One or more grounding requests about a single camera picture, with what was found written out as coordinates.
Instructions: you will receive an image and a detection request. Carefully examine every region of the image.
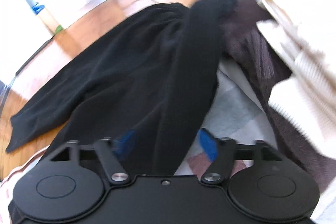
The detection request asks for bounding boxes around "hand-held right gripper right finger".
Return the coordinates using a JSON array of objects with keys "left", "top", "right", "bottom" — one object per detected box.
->
[{"left": 197, "top": 128, "right": 283, "bottom": 186}]

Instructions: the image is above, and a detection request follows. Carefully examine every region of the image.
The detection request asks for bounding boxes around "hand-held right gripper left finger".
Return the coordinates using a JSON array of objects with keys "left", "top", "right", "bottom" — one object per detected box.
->
[{"left": 50, "top": 131, "right": 137, "bottom": 186}]

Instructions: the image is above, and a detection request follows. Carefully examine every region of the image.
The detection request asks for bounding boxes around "black sweater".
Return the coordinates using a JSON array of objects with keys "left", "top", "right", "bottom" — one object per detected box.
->
[{"left": 7, "top": 0, "right": 238, "bottom": 177}]

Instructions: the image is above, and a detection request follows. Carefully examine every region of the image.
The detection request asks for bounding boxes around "checkered rug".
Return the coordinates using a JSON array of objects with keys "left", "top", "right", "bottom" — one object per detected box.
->
[{"left": 0, "top": 0, "right": 336, "bottom": 224}]

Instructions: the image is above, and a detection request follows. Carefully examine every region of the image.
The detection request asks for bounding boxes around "brown folded garment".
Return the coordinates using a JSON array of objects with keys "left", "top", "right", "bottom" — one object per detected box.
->
[{"left": 222, "top": 0, "right": 336, "bottom": 189}]

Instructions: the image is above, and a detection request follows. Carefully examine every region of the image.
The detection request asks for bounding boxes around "white folded sweater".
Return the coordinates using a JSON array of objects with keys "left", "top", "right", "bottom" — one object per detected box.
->
[{"left": 256, "top": 0, "right": 336, "bottom": 160}]

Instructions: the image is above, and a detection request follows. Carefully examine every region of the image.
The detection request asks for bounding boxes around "cardboard box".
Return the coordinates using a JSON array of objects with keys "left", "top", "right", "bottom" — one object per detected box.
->
[{"left": 29, "top": 2, "right": 65, "bottom": 37}]

